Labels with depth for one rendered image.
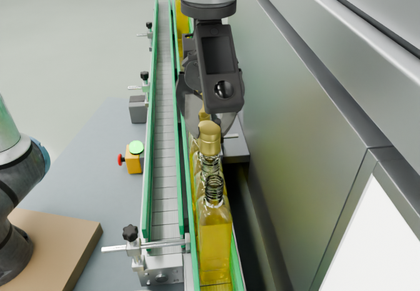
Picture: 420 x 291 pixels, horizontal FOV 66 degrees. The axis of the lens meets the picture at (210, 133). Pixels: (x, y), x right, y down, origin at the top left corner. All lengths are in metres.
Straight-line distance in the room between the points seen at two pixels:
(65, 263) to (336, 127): 0.71
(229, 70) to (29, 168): 0.58
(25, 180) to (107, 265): 0.29
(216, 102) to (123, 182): 0.73
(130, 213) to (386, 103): 0.80
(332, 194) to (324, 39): 0.18
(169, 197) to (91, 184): 0.34
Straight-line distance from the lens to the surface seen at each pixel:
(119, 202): 1.02
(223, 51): 0.41
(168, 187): 0.85
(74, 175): 1.14
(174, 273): 0.73
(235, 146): 0.96
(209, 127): 0.51
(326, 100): 0.39
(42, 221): 0.99
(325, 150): 0.39
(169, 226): 0.78
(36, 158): 0.87
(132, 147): 1.03
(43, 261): 0.91
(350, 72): 0.36
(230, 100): 0.37
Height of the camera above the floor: 1.51
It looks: 39 degrees down
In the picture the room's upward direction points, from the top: straight up
